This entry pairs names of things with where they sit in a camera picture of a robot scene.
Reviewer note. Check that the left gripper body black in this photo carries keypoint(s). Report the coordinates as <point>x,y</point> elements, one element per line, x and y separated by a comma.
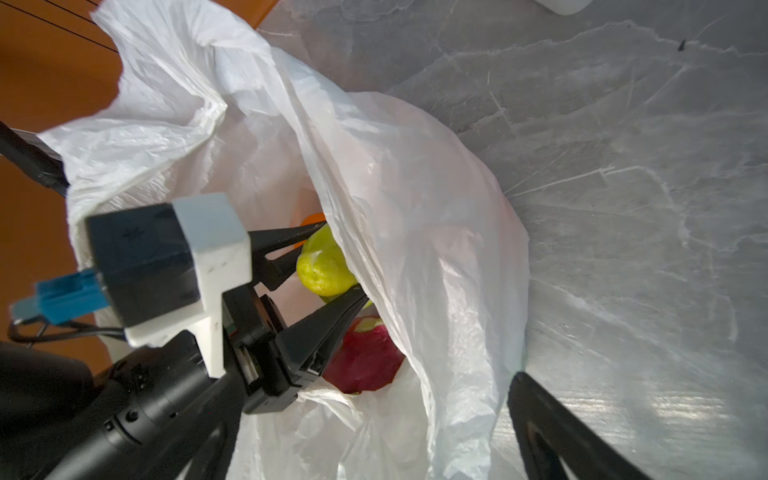
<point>254,322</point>

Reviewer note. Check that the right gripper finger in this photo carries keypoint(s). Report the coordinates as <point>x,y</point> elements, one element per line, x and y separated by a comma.
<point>553,442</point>

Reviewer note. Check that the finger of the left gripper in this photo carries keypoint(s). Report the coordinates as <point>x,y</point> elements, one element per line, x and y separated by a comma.
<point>307,347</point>
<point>274,253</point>

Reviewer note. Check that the green pear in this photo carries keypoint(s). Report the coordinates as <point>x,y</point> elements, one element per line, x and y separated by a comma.
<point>321,266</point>

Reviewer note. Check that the white plastic bag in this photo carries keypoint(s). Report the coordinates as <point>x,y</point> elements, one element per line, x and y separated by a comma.
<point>205,105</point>

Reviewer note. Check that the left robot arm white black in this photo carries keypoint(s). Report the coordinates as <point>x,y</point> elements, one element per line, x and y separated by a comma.
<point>142,366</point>

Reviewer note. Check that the red dragon fruit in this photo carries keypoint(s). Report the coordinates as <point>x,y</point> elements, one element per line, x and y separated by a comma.
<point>367,359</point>

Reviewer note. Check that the round white gauge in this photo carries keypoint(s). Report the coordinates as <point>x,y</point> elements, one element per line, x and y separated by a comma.
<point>565,7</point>

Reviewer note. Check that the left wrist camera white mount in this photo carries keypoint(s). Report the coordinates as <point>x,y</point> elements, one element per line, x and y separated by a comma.
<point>162,269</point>

